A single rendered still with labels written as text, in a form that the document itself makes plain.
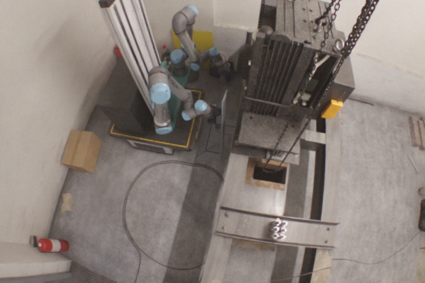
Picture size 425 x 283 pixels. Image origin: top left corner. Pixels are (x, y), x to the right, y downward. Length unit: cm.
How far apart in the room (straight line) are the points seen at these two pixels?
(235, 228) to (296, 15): 141
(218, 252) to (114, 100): 144
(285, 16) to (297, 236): 144
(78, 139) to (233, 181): 181
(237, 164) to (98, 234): 170
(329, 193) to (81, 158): 241
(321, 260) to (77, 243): 241
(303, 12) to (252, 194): 175
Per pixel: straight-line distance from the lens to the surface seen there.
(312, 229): 179
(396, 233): 317
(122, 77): 210
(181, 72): 204
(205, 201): 235
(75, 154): 268
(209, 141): 249
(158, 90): 123
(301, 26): 124
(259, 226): 168
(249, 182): 239
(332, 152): 200
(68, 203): 286
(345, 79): 126
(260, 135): 158
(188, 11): 171
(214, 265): 168
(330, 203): 188
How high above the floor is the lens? 232
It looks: 63 degrees down
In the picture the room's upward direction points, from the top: 4 degrees counter-clockwise
